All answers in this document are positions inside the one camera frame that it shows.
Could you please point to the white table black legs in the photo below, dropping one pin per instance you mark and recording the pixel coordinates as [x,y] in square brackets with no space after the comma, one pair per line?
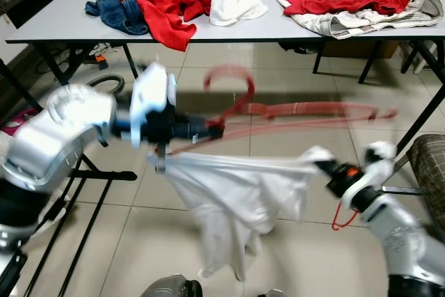
[250,33]

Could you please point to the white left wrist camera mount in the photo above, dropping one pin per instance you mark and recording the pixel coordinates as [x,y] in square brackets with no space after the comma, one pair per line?
[153,95]

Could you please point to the red plastic hanger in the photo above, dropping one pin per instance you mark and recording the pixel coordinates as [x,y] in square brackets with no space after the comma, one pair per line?
[306,110]

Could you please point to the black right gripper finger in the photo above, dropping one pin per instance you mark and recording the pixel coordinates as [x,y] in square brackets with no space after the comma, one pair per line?
[327,173]
[324,164]

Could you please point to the blue jeans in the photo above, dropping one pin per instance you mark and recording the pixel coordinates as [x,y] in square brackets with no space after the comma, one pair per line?
[115,15]

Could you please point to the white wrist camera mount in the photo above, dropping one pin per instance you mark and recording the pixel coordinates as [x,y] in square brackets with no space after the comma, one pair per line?
[153,95]
[379,154]

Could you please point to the grey robot leg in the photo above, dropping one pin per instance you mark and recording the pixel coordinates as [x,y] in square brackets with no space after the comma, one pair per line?
[274,294]
[167,288]

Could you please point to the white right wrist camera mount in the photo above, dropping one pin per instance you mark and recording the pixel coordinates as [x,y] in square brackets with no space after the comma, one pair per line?
[379,154]

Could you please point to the brown checked chair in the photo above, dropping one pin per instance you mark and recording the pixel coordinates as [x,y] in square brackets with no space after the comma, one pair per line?
[427,172]

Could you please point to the black steel clothes rack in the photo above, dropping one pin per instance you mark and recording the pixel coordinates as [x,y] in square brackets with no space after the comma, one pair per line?
[122,175]

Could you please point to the pink appliance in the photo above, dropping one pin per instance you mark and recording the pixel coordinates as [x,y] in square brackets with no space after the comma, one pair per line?
[17,126]

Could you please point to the plain red shirt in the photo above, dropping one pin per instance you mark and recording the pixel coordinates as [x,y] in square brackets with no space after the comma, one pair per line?
[163,12]

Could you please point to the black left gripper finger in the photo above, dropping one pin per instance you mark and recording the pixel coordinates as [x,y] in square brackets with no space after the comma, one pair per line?
[211,135]
[212,124]

